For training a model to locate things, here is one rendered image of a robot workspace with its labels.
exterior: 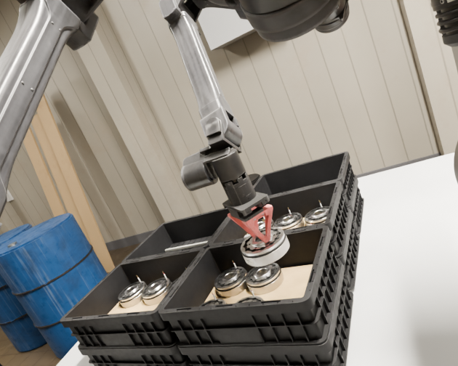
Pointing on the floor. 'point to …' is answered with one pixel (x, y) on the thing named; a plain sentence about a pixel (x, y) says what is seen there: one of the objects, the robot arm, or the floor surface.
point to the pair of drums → (40, 282)
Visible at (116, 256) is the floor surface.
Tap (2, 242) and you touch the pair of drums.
